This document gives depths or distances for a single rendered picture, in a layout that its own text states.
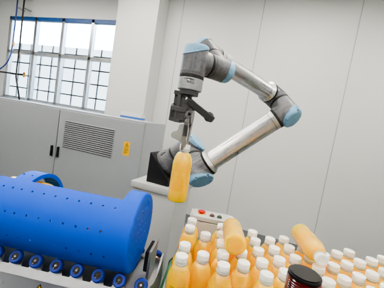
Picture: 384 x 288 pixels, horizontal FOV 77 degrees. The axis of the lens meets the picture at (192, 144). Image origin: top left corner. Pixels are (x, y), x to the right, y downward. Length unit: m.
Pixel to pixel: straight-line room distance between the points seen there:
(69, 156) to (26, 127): 0.71
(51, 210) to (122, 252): 0.27
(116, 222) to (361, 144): 3.20
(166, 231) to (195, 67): 1.04
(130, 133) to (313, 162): 2.32
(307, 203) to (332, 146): 0.81
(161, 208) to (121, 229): 0.74
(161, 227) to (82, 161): 1.59
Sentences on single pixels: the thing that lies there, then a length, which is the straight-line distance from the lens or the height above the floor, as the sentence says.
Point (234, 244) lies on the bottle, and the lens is 0.87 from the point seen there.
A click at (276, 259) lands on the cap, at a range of 0.94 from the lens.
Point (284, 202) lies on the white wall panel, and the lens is 3.58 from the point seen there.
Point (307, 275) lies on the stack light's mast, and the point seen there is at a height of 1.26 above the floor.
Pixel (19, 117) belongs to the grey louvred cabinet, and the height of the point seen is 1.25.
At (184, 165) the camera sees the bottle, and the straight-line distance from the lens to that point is 0.88.
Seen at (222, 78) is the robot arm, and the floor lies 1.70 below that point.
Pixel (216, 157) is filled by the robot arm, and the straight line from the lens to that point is 1.39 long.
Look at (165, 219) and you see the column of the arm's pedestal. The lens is 1.57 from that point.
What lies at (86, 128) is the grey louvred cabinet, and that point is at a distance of 2.88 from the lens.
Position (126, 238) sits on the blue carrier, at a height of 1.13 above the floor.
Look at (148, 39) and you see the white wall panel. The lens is 3.79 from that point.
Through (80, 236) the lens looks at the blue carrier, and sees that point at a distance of 0.90.
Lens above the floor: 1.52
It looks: 5 degrees down
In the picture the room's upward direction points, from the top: 9 degrees clockwise
